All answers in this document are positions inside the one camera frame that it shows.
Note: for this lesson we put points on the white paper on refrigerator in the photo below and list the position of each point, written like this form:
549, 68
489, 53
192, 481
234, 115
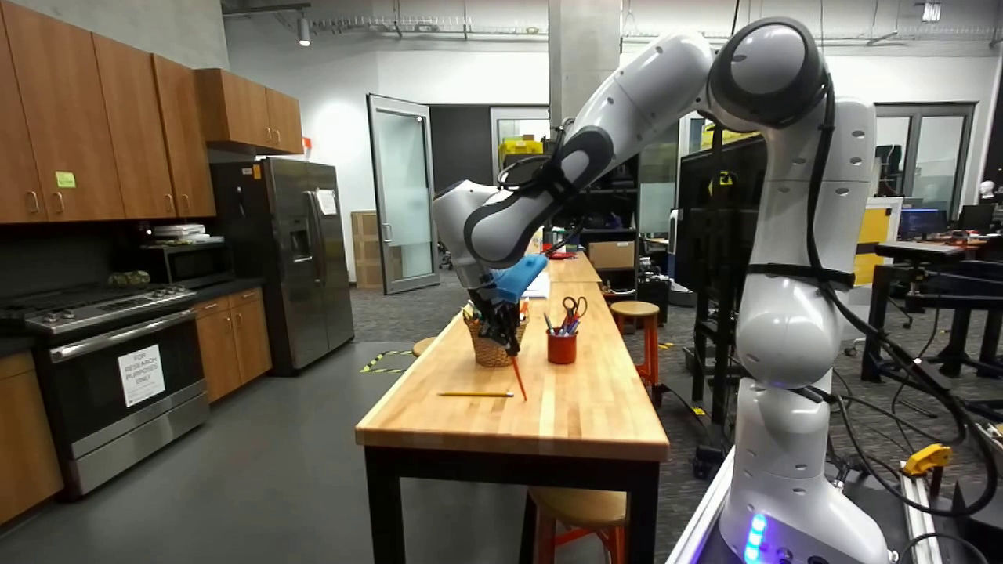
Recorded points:
326, 201

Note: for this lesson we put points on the black workbench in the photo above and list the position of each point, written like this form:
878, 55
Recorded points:
940, 278

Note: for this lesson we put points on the yellow clamp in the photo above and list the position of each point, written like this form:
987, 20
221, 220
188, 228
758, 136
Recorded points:
925, 458

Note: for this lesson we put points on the long wooden wall cabinets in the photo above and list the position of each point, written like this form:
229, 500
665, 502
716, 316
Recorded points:
94, 127

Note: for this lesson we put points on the white paper on oven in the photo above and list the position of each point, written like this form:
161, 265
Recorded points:
143, 379

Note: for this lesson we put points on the green sticky note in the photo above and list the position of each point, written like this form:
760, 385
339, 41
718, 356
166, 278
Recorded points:
65, 179

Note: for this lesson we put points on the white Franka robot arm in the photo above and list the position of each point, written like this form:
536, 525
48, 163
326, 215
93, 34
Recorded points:
785, 316

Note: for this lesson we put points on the aluminium rail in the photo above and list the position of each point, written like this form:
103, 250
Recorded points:
699, 512

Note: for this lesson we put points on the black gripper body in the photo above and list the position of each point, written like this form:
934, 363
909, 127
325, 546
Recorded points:
501, 316

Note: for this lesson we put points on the black equipment rack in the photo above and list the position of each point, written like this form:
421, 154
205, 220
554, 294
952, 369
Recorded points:
722, 239

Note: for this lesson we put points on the cardboard boxes stack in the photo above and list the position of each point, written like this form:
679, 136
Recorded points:
364, 253

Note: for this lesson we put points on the red mug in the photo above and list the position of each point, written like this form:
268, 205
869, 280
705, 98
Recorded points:
563, 349

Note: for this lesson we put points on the wooden cabinet above refrigerator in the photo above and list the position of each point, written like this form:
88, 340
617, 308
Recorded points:
253, 112

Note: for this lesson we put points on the stainless steel oven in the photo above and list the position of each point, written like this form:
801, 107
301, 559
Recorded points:
104, 396

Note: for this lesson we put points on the round wooden stool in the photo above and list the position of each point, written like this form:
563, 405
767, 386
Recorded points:
636, 311
581, 512

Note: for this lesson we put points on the stainless steel microwave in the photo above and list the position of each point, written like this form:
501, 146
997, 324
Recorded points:
183, 262

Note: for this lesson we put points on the stainless steel refrigerator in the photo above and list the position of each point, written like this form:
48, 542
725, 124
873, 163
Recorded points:
278, 262

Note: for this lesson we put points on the blue wrist camera box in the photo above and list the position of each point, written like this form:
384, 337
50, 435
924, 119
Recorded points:
518, 278

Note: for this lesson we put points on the yellow pencil with eraser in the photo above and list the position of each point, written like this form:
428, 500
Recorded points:
474, 396

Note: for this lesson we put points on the orange pencil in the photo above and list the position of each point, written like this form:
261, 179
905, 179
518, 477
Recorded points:
518, 379

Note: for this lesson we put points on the glass door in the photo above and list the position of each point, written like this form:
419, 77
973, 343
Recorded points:
402, 194

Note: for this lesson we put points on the wooden table with black legs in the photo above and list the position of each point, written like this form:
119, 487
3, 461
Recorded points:
565, 419

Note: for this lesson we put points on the narrow wooden base cabinet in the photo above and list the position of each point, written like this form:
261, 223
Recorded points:
234, 347

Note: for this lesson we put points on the woven wicker basket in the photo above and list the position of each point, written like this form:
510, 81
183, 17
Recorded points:
486, 349

